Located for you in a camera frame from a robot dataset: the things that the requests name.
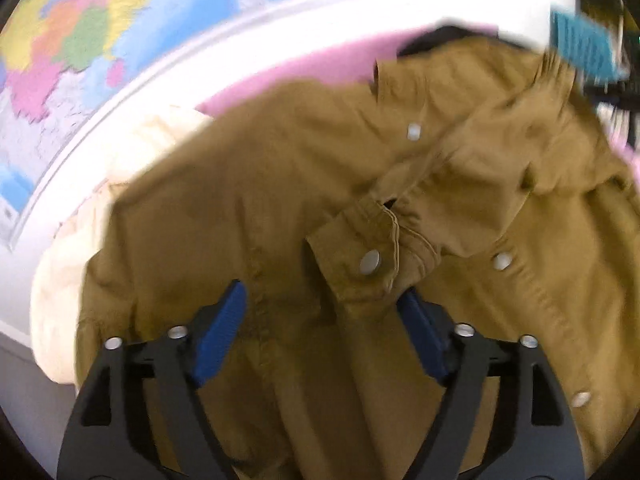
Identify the dark cluttered shelf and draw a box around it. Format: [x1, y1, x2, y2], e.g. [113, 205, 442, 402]
[575, 0, 640, 153]

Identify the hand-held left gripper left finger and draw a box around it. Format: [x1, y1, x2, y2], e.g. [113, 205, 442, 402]
[56, 279, 248, 480]

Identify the pink garment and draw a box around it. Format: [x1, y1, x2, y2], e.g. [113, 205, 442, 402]
[196, 22, 640, 186]

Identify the black cloth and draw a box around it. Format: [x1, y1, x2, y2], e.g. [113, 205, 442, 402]
[399, 24, 501, 57]

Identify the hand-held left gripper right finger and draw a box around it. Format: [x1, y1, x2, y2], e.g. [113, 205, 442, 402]
[395, 290, 587, 480]

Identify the cream cloth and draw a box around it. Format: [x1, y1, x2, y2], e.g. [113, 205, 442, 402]
[30, 106, 213, 386]

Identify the colourful wall map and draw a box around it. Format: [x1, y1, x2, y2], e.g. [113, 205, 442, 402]
[0, 0, 431, 253]

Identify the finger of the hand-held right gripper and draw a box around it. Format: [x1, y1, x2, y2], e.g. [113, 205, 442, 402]
[549, 4, 640, 108]

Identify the mustard brown jacket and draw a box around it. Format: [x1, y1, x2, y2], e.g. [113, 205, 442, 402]
[74, 35, 640, 480]

